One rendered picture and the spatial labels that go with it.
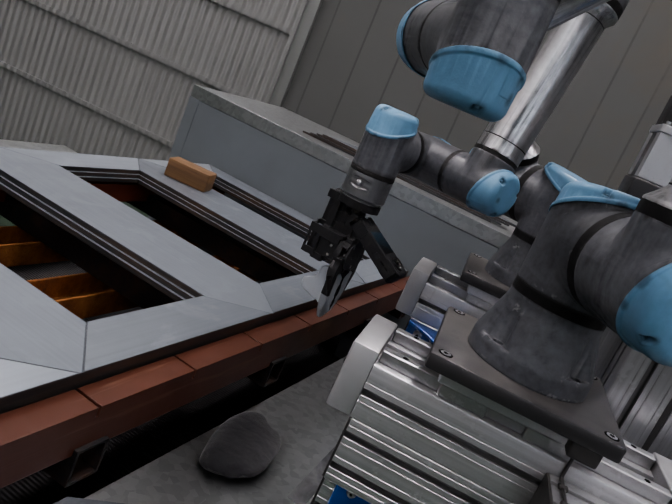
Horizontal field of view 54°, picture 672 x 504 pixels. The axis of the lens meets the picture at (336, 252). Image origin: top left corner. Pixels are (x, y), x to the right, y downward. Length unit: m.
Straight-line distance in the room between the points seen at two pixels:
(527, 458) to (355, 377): 0.22
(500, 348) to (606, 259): 0.17
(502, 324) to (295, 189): 1.35
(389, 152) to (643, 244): 0.49
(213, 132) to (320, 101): 1.84
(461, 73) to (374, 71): 3.40
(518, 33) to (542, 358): 0.37
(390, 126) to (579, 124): 2.86
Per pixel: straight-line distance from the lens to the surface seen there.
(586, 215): 0.76
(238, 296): 1.20
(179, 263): 1.25
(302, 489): 1.08
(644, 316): 0.64
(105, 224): 1.32
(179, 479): 1.00
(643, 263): 0.66
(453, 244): 1.89
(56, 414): 0.79
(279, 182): 2.09
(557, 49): 1.09
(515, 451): 0.82
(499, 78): 0.55
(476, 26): 0.55
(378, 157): 1.04
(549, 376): 0.78
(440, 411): 0.80
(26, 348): 0.86
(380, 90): 3.92
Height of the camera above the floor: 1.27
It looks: 14 degrees down
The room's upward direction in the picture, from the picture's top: 23 degrees clockwise
